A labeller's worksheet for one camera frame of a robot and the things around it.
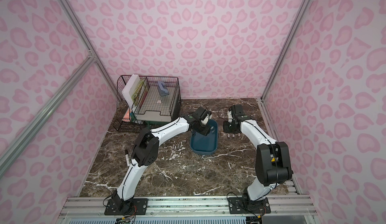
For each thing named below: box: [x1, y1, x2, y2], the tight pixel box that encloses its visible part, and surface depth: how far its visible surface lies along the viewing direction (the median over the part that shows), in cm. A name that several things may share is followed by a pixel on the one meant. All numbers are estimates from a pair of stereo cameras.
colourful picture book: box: [131, 78, 150, 115], surface depth 98 cm
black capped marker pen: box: [124, 149, 131, 167], surface depth 91 cm
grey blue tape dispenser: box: [157, 80, 170, 97], surface depth 96 cm
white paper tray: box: [134, 85, 176, 123], surface depth 91 cm
